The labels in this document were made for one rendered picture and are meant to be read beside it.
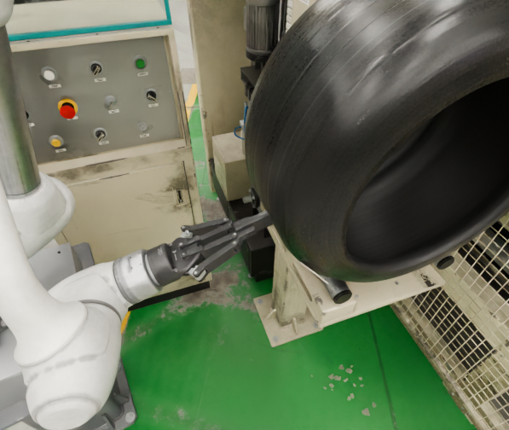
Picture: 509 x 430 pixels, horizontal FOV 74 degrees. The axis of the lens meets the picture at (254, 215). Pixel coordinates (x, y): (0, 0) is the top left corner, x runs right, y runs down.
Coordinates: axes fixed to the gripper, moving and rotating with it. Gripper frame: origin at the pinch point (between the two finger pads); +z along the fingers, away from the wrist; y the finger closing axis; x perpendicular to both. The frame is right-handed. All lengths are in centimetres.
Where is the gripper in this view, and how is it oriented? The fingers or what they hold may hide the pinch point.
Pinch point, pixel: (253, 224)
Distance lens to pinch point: 64.6
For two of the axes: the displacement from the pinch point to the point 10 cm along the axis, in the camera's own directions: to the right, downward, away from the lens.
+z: 9.1, -4.1, 0.4
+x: 2.4, 6.2, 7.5
